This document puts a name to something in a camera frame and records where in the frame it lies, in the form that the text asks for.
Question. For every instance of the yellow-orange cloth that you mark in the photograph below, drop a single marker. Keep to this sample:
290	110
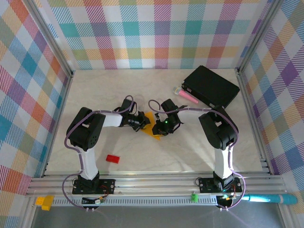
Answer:
152	131

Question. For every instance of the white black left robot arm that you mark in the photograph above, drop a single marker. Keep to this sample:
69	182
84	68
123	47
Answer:
88	140

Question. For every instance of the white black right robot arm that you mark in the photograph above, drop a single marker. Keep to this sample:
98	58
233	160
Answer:
221	137

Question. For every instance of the pink toy microphone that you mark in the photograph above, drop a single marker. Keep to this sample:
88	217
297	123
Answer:
187	95

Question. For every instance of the red toy brick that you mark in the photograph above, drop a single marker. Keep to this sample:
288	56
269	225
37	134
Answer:
113	158

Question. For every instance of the black hard case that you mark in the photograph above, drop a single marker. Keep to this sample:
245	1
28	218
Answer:
209	85

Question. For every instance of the green plug connector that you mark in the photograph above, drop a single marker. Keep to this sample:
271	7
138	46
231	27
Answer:
194	197

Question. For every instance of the small circuit board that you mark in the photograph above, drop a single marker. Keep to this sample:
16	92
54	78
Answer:
97	201
226	197

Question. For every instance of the yellow toy brick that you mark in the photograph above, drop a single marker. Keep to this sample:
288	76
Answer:
45	202

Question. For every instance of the teal marker pen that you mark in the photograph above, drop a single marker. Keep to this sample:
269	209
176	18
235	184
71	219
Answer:
268	199

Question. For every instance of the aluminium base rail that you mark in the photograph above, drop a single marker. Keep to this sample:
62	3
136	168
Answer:
154	185

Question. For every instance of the aluminium frame post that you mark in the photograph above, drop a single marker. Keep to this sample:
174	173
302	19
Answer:
259	35
50	38

